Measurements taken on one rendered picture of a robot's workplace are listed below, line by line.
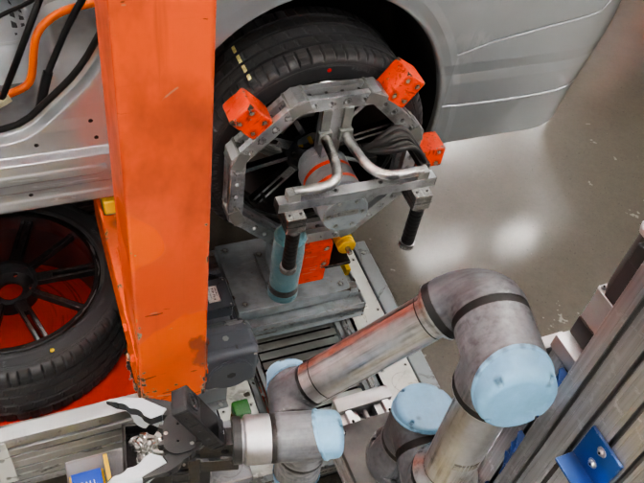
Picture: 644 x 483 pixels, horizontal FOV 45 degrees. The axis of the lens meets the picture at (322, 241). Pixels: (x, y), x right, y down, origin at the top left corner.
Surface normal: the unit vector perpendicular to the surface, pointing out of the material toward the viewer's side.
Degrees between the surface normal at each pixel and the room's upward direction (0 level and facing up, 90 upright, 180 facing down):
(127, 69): 90
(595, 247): 0
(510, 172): 0
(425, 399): 7
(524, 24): 90
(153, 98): 90
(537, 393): 82
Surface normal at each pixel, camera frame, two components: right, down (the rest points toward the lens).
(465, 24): 0.35, 0.73
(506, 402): 0.15, 0.66
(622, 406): -0.92, 0.21
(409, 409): 0.11, -0.75
